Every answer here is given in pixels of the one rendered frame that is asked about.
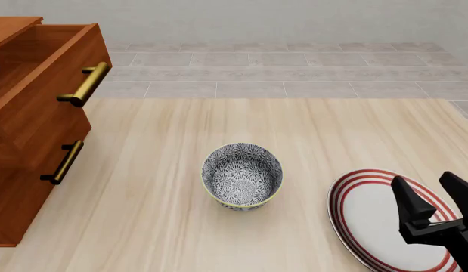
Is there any wooden cabinet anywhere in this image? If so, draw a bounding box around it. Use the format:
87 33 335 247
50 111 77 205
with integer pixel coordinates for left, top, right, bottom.
0 16 93 248

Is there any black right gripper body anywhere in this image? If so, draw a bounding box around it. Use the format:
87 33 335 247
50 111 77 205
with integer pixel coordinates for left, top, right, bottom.
398 216 468 272

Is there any blue patterned bowl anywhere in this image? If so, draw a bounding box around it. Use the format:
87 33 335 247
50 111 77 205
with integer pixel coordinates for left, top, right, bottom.
201 142 284 211

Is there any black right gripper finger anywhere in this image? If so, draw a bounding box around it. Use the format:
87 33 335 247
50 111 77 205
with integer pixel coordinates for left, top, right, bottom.
390 175 438 224
439 170 468 221

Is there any white plate with red rings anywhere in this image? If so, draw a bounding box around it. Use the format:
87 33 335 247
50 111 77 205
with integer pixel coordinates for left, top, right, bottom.
327 168 463 272

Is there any long brass drawer handle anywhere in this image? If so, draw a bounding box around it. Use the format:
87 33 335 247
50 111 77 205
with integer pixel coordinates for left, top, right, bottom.
56 61 110 108

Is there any closed wooden drawer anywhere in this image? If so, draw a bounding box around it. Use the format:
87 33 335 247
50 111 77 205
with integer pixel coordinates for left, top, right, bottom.
0 107 93 172

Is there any open wooden drawer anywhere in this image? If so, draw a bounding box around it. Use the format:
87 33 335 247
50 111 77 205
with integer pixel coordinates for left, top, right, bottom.
0 23 113 154

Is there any short brass drawer handle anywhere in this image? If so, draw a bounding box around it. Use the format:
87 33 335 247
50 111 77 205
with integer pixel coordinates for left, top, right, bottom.
39 139 85 186

